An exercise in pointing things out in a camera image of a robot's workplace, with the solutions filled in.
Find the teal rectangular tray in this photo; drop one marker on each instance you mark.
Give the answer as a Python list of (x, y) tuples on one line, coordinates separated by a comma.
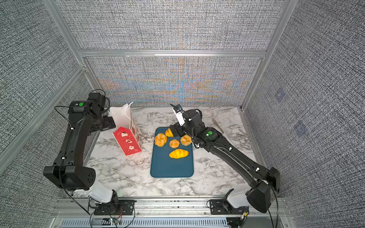
[(163, 166)]

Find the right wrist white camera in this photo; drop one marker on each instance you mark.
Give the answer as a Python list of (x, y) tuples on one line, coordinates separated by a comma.
[(178, 110)]

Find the small round crusty bun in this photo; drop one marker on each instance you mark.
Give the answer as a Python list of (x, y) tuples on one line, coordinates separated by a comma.
[(174, 143)]

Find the knot shaped bread roll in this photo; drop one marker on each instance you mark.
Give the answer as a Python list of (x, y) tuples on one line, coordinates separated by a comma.
[(160, 140)]

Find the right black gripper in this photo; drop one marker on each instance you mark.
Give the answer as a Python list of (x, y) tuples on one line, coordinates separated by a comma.
[(180, 128)]

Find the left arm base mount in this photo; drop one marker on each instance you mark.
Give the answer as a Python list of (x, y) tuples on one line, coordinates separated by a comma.
[(124, 207)]

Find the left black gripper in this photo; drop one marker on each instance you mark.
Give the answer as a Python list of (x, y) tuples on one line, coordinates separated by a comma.
[(110, 123)]

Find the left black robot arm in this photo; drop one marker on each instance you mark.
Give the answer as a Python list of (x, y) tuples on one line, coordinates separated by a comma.
[(68, 171)]

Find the striped yellow bun left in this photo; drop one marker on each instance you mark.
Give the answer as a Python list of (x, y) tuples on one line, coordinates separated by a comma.
[(168, 133)]

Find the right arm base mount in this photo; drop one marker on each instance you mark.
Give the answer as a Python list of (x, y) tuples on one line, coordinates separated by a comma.
[(223, 207)]

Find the flaky braided pastry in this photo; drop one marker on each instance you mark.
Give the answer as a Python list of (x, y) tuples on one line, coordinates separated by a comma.
[(186, 140)]

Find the yellow striped croissant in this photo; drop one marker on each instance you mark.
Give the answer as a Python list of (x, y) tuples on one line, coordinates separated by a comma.
[(178, 154)]

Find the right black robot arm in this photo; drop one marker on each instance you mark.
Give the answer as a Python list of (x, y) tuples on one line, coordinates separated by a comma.
[(264, 182)]

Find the red white paper gift bag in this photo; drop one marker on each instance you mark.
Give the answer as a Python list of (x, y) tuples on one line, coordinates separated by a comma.
[(126, 132)]

